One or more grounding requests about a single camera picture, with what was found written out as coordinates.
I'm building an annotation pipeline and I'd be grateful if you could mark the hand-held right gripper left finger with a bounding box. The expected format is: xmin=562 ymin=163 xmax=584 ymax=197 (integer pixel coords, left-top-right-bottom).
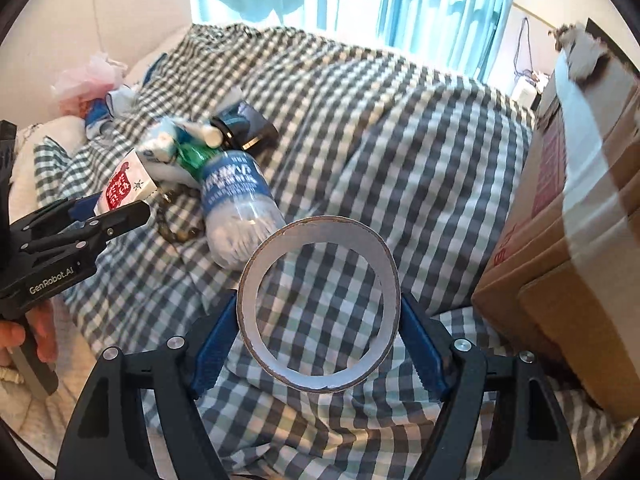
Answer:
xmin=52 ymin=290 xmax=240 ymax=480

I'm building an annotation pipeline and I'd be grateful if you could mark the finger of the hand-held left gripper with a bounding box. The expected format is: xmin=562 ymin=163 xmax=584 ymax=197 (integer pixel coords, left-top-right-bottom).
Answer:
xmin=14 ymin=197 xmax=100 ymax=235
xmin=19 ymin=199 xmax=152 ymax=262

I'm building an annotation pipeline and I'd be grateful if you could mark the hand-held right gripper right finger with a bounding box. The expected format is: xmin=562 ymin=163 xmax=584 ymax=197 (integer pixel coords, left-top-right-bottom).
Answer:
xmin=399 ymin=291 xmax=583 ymax=480

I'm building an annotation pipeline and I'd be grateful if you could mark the white red printed packet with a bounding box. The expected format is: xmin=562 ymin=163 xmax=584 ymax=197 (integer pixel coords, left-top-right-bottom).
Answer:
xmin=97 ymin=148 xmax=157 ymax=214

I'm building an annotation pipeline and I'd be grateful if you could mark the tape roll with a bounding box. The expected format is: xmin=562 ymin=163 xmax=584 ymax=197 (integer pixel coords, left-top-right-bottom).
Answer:
xmin=237 ymin=214 xmax=403 ymax=395

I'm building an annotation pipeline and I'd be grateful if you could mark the cardboard box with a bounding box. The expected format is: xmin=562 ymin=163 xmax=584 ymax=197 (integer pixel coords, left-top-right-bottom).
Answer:
xmin=471 ymin=17 xmax=640 ymax=424

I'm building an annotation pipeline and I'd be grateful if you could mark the person's left hand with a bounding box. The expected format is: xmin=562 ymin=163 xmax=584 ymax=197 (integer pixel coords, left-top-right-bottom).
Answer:
xmin=0 ymin=304 xmax=59 ymax=367

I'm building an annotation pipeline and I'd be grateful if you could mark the small blue white tube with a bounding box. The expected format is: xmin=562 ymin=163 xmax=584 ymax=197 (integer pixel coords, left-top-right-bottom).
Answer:
xmin=137 ymin=117 xmax=179 ymax=162

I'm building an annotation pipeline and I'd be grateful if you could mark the green packet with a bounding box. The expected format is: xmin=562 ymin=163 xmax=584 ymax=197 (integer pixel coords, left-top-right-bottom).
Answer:
xmin=174 ymin=142 xmax=212 ymax=172

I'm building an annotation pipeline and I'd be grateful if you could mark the blue white work glove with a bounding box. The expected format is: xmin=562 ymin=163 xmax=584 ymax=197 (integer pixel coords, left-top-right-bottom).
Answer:
xmin=84 ymin=87 xmax=137 ymax=139

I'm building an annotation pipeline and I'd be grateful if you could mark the blue label water bottle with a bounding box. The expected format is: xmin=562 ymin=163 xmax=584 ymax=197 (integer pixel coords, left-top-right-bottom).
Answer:
xmin=192 ymin=149 xmax=287 ymax=270

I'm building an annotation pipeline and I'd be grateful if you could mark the pink plastic bag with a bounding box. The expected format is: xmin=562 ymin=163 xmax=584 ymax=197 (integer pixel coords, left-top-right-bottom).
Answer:
xmin=52 ymin=49 xmax=129 ymax=117

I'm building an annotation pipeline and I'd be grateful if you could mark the black jar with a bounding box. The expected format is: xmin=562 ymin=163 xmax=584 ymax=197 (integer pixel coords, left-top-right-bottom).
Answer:
xmin=209 ymin=101 xmax=280 ymax=151

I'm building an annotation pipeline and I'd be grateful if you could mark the grey white checked blanket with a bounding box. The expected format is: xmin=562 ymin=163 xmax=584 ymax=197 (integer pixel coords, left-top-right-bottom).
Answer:
xmin=34 ymin=23 xmax=640 ymax=480

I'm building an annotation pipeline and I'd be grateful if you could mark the white appliance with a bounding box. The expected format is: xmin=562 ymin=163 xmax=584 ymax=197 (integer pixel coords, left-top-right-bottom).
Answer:
xmin=512 ymin=74 xmax=542 ymax=109

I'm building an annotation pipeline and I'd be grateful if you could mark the wide blue curtain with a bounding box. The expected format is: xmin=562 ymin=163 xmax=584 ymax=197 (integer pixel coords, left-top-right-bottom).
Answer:
xmin=187 ymin=0 xmax=516 ymax=82

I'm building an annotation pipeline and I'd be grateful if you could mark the brown bead bracelet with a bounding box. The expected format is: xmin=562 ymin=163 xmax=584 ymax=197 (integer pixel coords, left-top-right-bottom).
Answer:
xmin=154 ymin=189 xmax=207 ymax=244

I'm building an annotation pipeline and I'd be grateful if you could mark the hanging wall cable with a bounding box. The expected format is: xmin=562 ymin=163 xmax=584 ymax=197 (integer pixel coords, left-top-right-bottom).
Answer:
xmin=514 ymin=17 xmax=534 ymax=79

